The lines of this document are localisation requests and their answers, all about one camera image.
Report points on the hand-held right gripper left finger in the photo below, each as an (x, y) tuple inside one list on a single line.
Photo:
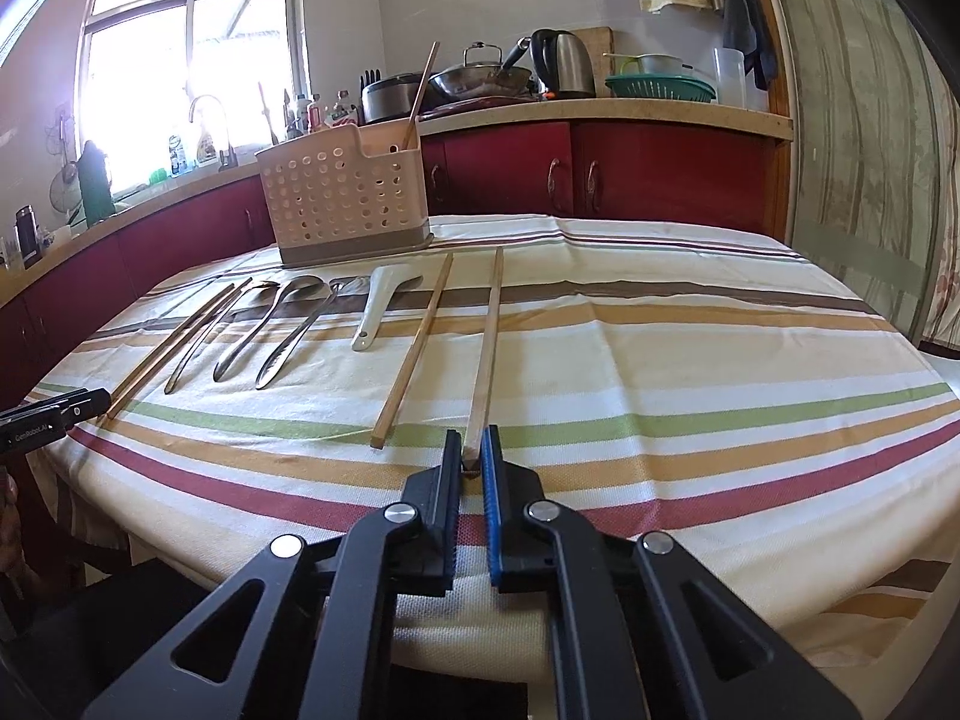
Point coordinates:
[(452, 510)]

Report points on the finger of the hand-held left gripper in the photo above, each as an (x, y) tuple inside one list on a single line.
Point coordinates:
[(90, 403)]

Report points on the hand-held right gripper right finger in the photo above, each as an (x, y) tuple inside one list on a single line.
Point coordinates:
[(491, 510)]

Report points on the wooden chopstick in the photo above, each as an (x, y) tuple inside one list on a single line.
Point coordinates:
[(486, 352), (172, 349), (421, 97), (413, 351), (191, 337)]

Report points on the silver metal spoon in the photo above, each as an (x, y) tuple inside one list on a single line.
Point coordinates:
[(304, 286), (271, 373)]

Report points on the gold metal spoon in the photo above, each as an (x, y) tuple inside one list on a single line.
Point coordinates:
[(259, 292)]

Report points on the white ceramic spoon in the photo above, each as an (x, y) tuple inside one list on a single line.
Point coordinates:
[(375, 307)]

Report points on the beige perforated utensil holder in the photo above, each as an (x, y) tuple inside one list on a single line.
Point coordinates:
[(337, 195)]

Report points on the black cup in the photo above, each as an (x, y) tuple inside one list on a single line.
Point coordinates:
[(28, 236)]

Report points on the striped tablecloth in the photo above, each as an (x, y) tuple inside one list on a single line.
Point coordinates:
[(675, 405)]

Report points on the green thermos bottle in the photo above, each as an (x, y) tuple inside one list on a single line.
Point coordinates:
[(97, 187)]

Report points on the green sponge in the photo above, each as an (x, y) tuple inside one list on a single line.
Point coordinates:
[(158, 175)]

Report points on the blue label dish soap bottle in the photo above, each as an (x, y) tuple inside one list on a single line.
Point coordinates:
[(178, 156)]

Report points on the metal faucet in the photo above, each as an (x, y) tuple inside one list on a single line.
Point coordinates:
[(225, 135)]

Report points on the white condiment bottle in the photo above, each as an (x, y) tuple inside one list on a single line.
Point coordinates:
[(302, 114)]

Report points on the kitchen window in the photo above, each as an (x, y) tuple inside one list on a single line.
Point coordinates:
[(187, 52)]

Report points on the orange condiment bottle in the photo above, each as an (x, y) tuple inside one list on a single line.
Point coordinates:
[(318, 114)]

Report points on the red kitchen cabinet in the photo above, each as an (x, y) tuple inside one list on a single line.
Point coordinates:
[(660, 172)]

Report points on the red label condiment bottle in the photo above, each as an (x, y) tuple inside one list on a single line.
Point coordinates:
[(343, 111)]

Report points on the induction cooker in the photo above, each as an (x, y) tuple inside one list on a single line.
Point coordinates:
[(465, 106)]

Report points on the rice cooker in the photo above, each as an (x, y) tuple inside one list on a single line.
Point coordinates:
[(390, 99)]

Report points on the metal wok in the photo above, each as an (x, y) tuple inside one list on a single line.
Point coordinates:
[(480, 82)]

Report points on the black knife set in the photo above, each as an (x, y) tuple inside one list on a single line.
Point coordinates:
[(370, 77)]

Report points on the stainless electric kettle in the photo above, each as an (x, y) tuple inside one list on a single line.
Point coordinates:
[(566, 64)]

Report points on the green plastic colander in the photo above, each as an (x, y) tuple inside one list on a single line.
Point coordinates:
[(660, 88)]

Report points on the wooden cutting board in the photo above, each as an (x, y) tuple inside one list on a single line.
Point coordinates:
[(602, 52)]

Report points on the metal bowl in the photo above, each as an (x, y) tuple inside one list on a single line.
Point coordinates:
[(660, 64)]

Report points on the clear plastic jug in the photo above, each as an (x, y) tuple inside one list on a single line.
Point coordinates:
[(729, 79)]

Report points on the patterned glass door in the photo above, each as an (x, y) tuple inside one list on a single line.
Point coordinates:
[(862, 165)]

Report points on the dark hanging cloth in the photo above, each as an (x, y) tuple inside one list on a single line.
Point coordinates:
[(742, 22)]

